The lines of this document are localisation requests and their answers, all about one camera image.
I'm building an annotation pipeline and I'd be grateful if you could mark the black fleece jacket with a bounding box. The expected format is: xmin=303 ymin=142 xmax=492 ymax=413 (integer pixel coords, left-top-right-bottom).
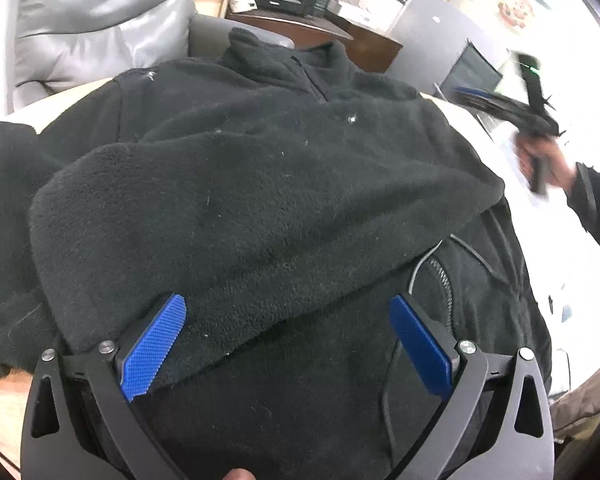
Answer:
xmin=0 ymin=29 xmax=552 ymax=479

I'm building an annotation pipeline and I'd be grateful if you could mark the grey leather armchair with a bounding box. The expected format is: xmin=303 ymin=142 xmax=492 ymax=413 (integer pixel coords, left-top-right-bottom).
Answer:
xmin=7 ymin=0 xmax=297 ymax=114

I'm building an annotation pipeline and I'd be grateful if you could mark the grey metal cabinet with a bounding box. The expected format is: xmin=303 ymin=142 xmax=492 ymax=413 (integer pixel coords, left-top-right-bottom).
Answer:
xmin=384 ymin=0 xmax=512 ymax=97

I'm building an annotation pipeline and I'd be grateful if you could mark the person's right hand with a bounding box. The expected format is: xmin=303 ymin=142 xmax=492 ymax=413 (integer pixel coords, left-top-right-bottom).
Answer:
xmin=515 ymin=133 xmax=576 ymax=195

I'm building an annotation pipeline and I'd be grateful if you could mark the thin black cable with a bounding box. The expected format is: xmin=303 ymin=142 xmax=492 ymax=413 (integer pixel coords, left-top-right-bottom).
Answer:
xmin=381 ymin=234 xmax=502 ymax=451

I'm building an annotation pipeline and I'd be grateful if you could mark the dark wood cabinet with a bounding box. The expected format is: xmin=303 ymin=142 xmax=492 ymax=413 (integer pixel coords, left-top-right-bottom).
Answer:
xmin=227 ymin=10 xmax=402 ymax=74

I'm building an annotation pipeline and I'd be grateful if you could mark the right forearm black sleeve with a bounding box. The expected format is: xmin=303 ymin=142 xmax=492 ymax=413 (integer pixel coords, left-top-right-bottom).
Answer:
xmin=567 ymin=162 xmax=600 ymax=246

